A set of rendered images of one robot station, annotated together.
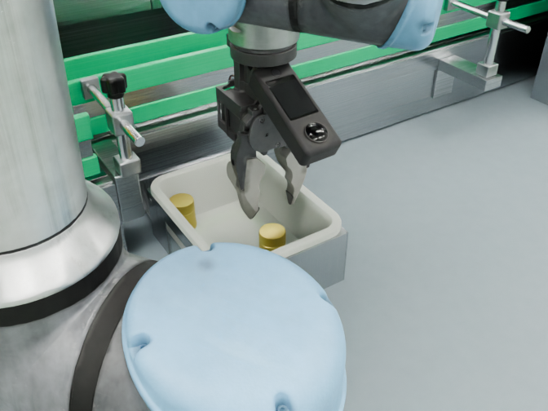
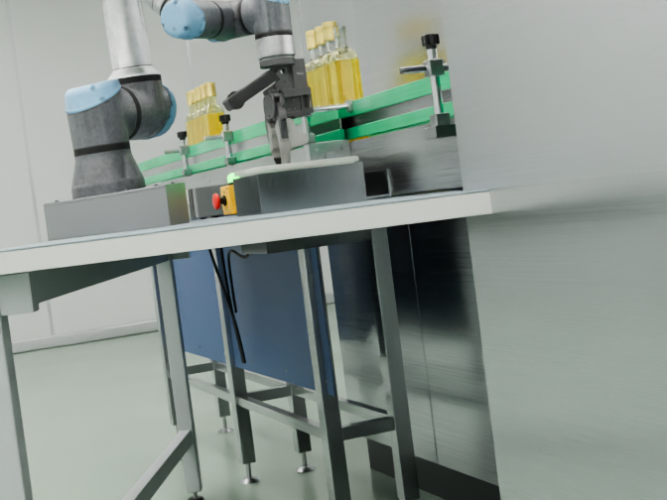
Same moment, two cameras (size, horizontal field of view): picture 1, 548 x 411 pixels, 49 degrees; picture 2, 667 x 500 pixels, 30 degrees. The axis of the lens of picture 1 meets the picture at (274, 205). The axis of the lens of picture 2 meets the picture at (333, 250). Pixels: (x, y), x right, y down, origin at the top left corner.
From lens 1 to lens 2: 274 cm
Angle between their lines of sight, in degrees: 98
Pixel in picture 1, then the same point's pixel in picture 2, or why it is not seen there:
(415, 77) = not seen: hidden behind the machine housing
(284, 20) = not seen: hidden behind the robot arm
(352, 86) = not seen: hidden behind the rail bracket
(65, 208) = (117, 63)
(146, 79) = (365, 106)
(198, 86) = (382, 117)
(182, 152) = (370, 161)
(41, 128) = (112, 41)
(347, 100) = (433, 148)
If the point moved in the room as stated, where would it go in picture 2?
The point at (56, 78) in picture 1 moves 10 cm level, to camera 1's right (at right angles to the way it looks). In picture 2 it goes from (117, 31) to (98, 26)
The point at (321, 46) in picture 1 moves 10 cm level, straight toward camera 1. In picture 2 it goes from (427, 97) to (375, 105)
